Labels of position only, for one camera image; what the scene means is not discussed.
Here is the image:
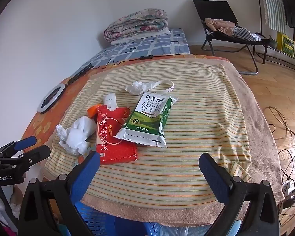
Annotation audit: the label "large white tissue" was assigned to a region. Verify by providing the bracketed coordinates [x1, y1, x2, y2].
[56, 116, 96, 156]

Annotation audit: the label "red juice pouch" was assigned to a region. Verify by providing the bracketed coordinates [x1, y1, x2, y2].
[96, 93, 137, 165]

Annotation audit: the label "orange plastic cap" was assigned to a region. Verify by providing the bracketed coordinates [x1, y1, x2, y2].
[87, 104, 101, 118]

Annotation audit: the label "green white milk carton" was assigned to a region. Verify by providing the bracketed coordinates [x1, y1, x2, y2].
[116, 93, 178, 148]

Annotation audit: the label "small white tissue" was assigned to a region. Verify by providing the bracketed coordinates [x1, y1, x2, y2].
[125, 81, 148, 95]

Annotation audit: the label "white silicone wristband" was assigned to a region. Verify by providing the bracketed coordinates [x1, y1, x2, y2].
[147, 80, 175, 94]

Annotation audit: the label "beige fleece blanket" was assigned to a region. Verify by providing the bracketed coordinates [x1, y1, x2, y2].
[82, 55, 284, 226]

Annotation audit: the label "blue plastic laundry basket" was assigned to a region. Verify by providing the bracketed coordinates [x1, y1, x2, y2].
[76, 202, 211, 235]

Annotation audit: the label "striped yellow towel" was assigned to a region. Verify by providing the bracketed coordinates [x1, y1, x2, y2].
[43, 63, 252, 207]

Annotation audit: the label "yellow green box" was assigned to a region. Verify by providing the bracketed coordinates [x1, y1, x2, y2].
[276, 32, 295, 56]

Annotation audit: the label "blue plaid mattress cover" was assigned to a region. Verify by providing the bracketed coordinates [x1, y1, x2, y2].
[74, 28, 190, 74]

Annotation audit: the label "clothes on chair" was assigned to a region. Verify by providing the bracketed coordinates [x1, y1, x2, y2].
[204, 18, 262, 41]

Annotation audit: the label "folded floral quilt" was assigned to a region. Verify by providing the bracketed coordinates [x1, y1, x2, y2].
[103, 8, 168, 42]

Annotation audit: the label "black folding chair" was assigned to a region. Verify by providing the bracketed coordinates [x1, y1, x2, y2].
[192, 0, 270, 76]

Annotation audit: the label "striped hanging cloth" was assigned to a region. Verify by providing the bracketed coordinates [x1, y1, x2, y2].
[263, 0, 286, 34]

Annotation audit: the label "white ring light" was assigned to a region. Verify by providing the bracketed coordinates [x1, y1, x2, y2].
[37, 83, 66, 114]

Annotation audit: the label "floor cables and charger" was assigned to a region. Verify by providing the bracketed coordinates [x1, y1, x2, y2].
[266, 105, 295, 224]

